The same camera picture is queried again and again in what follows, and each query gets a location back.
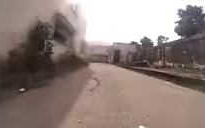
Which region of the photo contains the pale distant building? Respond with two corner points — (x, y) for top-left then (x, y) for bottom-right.
(87, 44), (110, 64)

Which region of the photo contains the small pale building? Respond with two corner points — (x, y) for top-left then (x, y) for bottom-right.
(107, 42), (138, 65)

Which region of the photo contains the grey-brown asphalt road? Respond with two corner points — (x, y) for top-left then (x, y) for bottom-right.
(0, 62), (205, 128)

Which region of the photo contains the grey building with dark growth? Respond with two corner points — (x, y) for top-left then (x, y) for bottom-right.
(0, 0), (90, 101)

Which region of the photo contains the raised kerb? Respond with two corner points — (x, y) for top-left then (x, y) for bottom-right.
(116, 63), (205, 97)

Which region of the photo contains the large dark tree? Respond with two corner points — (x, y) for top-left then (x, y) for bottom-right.
(173, 4), (205, 38)

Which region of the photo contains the brown wall with pillars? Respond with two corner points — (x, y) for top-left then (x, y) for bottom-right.
(135, 31), (205, 72)

